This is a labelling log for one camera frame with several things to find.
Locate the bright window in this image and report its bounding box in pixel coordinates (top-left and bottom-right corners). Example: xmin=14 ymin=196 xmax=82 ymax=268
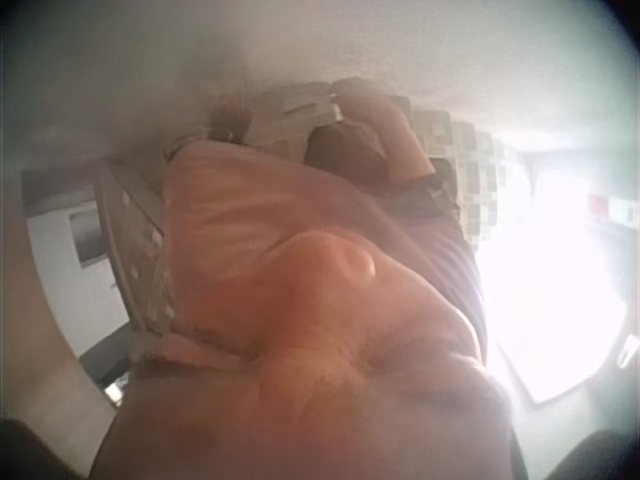
xmin=474 ymin=144 xmax=640 ymax=406

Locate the white drawer cabinet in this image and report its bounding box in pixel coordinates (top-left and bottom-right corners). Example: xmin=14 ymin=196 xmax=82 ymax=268
xmin=93 ymin=158 xmax=174 ymax=361

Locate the person's right hand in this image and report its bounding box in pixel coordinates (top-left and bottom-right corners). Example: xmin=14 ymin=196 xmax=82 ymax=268
xmin=331 ymin=76 xmax=389 ymax=121

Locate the grey framed picture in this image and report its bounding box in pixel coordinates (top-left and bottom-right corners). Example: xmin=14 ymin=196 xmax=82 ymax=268
xmin=68 ymin=208 xmax=110 ymax=267

